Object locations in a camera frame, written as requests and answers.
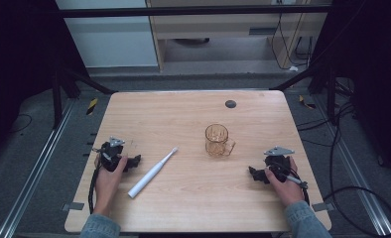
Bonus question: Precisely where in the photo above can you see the black floor cable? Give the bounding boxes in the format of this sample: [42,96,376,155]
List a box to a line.
[296,98,391,238]

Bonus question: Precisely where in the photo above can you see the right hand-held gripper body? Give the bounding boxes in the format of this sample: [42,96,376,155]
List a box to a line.
[263,146,309,190]

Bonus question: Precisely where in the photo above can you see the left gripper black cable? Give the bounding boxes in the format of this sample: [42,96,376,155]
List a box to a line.
[87,164,102,215]

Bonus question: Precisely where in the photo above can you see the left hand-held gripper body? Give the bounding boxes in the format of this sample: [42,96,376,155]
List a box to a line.
[91,136,130,173]

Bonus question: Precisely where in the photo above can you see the white electric toothbrush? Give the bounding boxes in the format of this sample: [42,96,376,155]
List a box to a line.
[127,147,180,199]

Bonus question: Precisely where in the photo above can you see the black metal frame bar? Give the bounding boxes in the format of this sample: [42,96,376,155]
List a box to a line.
[56,4,333,19]

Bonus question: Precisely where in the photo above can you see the yellow black tape strip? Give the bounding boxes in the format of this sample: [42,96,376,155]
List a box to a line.
[85,97,99,116]
[298,94,317,111]

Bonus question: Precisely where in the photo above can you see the white cabinet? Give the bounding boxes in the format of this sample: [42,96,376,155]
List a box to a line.
[55,0,160,68]

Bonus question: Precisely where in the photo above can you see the black hanging cables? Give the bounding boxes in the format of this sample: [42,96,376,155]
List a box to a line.
[270,0,316,71]

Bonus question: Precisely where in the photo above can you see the aluminium floor rail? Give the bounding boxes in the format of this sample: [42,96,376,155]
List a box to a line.
[311,93,391,238]
[0,98,77,238]

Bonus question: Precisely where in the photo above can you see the person's right hand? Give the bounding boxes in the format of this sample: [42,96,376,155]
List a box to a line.
[264,156,306,207]

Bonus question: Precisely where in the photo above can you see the person's left hand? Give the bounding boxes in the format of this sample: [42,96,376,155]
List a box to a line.
[92,154,129,216]

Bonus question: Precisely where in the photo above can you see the amber glass cup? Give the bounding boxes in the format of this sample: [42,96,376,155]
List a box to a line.
[204,123,236,158]

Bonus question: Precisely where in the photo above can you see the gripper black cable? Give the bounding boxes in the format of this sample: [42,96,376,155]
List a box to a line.
[87,164,102,215]
[276,161,311,206]

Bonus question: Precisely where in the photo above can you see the grey table bracket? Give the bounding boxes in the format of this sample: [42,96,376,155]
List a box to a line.
[312,202,336,213]
[61,201,85,212]

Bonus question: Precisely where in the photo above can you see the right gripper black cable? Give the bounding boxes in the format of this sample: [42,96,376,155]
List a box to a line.
[276,161,311,206]

